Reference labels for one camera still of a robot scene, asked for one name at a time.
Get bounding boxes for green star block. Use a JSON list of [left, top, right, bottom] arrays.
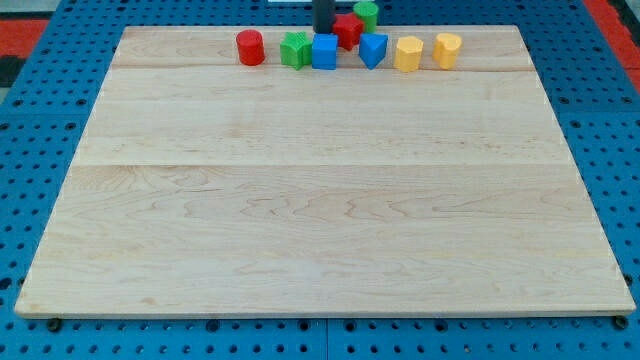
[[280, 32, 312, 70]]

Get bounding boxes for red star block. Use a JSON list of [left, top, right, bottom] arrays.
[[332, 13, 364, 51]]

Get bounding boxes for light wooden board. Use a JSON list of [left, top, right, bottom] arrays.
[[15, 25, 636, 319]]

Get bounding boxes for blue cube block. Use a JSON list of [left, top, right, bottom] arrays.
[[312, 34, 338, 70]]

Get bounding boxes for blue triangle block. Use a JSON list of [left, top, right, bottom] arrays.
[[358, 33, 388, 70]]

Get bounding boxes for red cylinder block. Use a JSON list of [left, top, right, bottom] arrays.
[[236, 29, 265, 66]]

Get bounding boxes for yellow hexagon block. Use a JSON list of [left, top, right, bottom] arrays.
[[393, 36, 424, 73]]

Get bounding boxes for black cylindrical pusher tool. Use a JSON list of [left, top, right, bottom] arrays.
[[311, 0, 336, 34]]

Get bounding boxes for green cylinder block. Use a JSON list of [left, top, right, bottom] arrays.
[[353, 1, 379, 33]]

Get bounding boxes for yellow heart block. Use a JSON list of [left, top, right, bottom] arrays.
[[432, 33, 463, 70]]

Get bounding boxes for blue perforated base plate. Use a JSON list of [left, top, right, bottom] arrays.
[[1, 0, 639, 359]]

